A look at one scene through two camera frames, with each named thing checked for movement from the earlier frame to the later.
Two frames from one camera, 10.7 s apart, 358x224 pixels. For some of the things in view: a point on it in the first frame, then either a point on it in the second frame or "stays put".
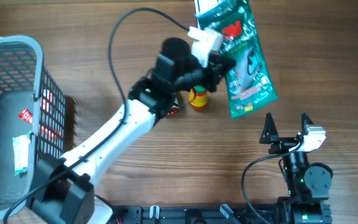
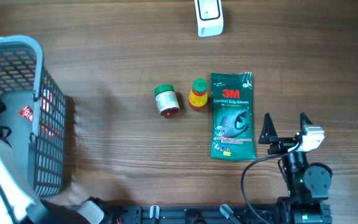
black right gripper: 270,135 stays put
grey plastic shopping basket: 23,121 stays put
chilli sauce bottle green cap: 198,98 stays put
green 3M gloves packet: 250,84 → 232,126
